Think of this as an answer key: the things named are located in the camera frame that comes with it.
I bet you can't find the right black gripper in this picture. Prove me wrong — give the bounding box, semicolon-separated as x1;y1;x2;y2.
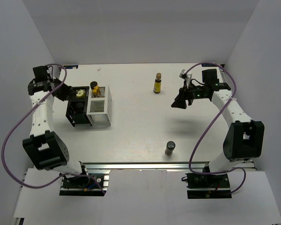
171;80;207;110

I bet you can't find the small brown bottle tan cap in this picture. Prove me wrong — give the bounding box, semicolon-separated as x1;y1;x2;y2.
153;73;162;94

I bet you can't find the yellow spice jar black lid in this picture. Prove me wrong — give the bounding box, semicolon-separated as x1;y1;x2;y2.
90;81;101;97

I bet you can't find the dark spice jar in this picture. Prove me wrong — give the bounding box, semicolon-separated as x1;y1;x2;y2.
164;141;176;156
74;101;84;113

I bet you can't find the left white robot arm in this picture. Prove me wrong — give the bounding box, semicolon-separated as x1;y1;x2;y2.
22;65;90;187

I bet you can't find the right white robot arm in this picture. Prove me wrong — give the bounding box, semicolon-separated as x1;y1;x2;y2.
171;69;265;187

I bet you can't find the cream cap spice jar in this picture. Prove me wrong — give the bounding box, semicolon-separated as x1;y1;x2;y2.
76;90;85;98

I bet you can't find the black slotted organizer box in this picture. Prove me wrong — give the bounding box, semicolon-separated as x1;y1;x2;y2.
66;86;91;127

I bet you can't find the blue label left corner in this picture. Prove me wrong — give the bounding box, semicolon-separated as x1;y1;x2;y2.
63;65;79;69

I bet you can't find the blue label corner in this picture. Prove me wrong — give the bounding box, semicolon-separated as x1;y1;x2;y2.
63;65;79;69
201;63;217;67

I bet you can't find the white slotted organizer box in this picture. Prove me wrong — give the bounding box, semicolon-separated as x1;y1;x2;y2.
86;86;112;127

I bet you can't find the blue label right corner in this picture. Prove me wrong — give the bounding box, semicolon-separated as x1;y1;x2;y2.
201;63;217;67

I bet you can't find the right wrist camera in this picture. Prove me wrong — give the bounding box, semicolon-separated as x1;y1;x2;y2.
179;69;192;89

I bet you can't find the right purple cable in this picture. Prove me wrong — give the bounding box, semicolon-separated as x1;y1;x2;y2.
185;62;246;194

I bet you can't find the purple cable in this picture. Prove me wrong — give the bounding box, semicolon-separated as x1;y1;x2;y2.
1;64;106;196
185;62;246;194

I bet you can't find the aluminium rail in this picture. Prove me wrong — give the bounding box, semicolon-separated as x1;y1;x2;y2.
83;161;225;171

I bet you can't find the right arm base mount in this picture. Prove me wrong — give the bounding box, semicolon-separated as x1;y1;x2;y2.
181;173;232;199

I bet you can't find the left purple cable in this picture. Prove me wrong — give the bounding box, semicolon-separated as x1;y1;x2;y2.
1;64;106;196

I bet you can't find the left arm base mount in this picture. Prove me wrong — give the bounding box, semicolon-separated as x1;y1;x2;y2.
59;170;110;196

